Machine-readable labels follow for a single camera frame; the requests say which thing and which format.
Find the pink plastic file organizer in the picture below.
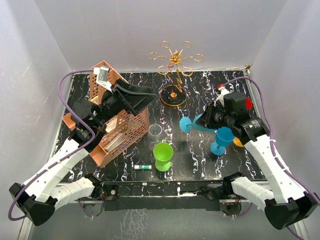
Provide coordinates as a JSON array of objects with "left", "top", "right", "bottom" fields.
[{"left": 62, "top": 60, "right": 150, "bottom": 168}]

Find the yellow wine glass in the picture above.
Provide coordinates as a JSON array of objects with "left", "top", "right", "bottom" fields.
[{"left": 233, "top": 137, "right": 244, "bottom": 148}]

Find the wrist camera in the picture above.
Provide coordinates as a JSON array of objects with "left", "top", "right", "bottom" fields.
[
  {"left": 214, "top": 84, "right": 230, "bottom": 106},
  {"left": 93, "top": 66, "right": 112, "bottom": 92}
]

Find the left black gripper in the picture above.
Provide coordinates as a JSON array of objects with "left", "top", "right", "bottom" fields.
[{"left": 93, "top": 78, "right": 158, "bottom": 128}]

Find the green wine glass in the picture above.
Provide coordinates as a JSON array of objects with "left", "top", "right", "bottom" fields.
[{"left": 153, "top": 142, "right": 174, "bottom": 172}]

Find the red wine glass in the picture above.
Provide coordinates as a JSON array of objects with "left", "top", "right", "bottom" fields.
[{"left": 245, "top": 97, "right": 253, "bottom": 110}]

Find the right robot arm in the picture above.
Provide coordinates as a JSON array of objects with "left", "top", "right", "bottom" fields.
[{"left": 195, "top": 92, "right": 318, "bottom": 230}]

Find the green white glue stick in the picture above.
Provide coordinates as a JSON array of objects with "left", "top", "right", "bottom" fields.
[{"left": 134, "top": 165, "right": 152, "bottom": 170}]

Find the gold wire glass rack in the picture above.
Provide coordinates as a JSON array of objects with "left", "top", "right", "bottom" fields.
[{"left": 148, "top": 40, "right": 205, "bottom": 108}]

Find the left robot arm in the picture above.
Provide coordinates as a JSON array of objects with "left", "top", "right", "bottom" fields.
[{"left": 9, "top": 78, "right": 158, "bottom": 226}]

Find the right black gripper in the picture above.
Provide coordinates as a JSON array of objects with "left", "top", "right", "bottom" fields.
[{"left": 196, "top": 101, "right": 234, "bottom": 130}]

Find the silver box in organizer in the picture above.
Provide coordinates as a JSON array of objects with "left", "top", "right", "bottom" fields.
[{"left": 104, "top": 133, "right": 126, "bottom": 152}]

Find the cyan wine glass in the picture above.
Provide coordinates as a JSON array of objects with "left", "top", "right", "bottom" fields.
[{"left": 179, "top": 113, "right": 218, "bottom": 133}]

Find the clear wine glass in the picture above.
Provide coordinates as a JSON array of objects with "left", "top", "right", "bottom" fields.
[{"left": 148, "top": 124, "right": 163, "bottom": 151}]

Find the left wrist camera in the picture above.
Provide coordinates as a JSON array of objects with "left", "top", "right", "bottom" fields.
[{"left": 93, "top": 66, "right": 112, "bottom": 92}]

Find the blue wine glass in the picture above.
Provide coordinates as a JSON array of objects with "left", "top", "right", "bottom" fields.
[{"left": 210, "top": 127, "right": 235, "bottom": 156}]

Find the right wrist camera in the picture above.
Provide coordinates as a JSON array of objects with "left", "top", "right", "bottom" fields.
[{"left": 214, "top": 84, "right": 230, "bottom": 106}]

